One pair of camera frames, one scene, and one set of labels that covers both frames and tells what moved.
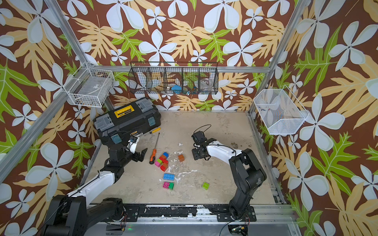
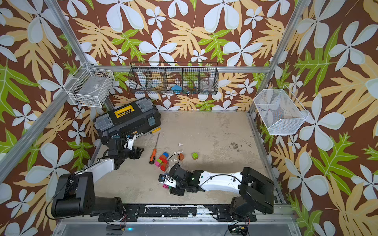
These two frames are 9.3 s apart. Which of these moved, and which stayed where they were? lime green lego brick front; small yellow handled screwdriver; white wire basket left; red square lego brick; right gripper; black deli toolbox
Moved: lime green lego brick front; right gripper
Stayed: red square lego brick; white wire basket left; small yellow handled screwdriver; black deli toolbox
